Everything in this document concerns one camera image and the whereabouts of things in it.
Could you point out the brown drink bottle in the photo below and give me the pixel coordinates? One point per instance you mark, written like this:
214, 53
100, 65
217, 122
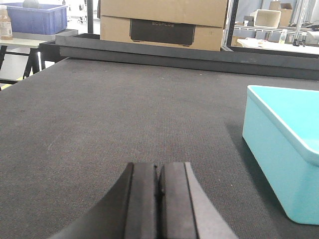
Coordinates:
5, 24

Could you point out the blue crate on side table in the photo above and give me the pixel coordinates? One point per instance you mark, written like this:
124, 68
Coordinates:
48, 19

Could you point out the light blue plastic bin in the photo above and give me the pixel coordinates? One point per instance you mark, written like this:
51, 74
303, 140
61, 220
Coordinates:
281, 128

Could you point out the white background table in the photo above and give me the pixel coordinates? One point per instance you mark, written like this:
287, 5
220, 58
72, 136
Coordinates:
263, 44

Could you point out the beige open box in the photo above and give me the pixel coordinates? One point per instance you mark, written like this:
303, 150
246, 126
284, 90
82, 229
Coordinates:
266, 18

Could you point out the grey conveyor side rail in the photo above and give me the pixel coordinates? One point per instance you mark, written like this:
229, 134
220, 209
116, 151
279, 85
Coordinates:
234, 60

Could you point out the cardboard box with black label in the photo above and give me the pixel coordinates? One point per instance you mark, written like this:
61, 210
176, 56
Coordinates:
189, 24

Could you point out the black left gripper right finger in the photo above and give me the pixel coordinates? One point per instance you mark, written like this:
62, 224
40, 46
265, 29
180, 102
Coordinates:
185, 210

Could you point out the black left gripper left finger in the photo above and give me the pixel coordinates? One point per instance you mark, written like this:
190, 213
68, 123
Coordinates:
127, 211

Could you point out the black conveyor belt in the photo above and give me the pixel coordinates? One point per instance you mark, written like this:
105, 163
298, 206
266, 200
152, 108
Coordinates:
67, 133

